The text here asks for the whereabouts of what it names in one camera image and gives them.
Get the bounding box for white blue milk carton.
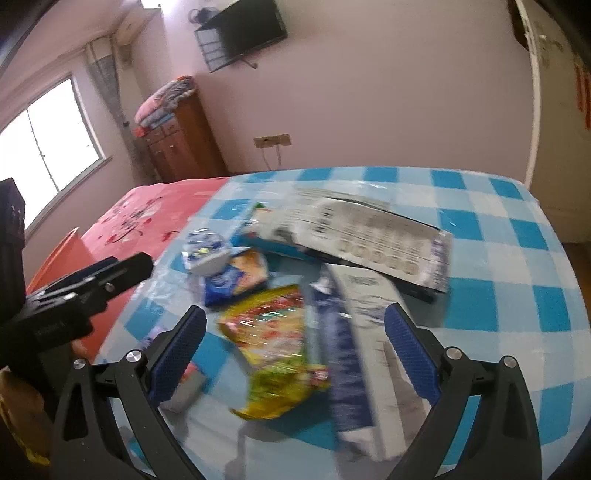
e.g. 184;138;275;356
307;263;432;462

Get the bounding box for white door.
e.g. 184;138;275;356
510;0;591;245

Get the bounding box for purple bear tissue pack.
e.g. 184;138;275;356
141;325;209;413

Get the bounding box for yellow green noodle packet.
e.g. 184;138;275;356
217;284;331;421

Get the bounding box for blue orange tissue pack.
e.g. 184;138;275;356
203;249;271;308

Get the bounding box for folded blankets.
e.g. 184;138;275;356
134;76;197;130

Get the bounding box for wall socket strip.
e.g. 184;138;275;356
253;134;291;149

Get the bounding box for white yoghurt cup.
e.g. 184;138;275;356
181;229;232;276

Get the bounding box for thin power cable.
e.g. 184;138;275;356
261;147;283;174

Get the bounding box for orange plastic bucket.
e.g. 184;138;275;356
25;228;107;365

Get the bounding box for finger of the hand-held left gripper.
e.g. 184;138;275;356
28;253;154;319

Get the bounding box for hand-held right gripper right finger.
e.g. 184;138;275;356
384;302;542;480

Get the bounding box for white air conditioner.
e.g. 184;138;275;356
115;9;158;46

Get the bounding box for pink printed bedspread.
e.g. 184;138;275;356
25;178;232;365

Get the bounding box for brown wooden cabinet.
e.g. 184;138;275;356
143;92;228;183

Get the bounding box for window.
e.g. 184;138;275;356
0;76;114;229

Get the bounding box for white printed carton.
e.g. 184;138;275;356
277;187;455;303

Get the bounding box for grey curtain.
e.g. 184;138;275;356
85;39;139;181

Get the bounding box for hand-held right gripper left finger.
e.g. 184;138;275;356
48;305;208;480

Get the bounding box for blue white packet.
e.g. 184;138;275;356
231;200;324;265

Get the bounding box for red hanging knot decoration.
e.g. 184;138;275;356
573;51;591;130

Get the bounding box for blue chequered plastic tablecloth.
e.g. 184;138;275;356
90;166;580;480

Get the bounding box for black wall television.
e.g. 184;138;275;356
194;0;289;73

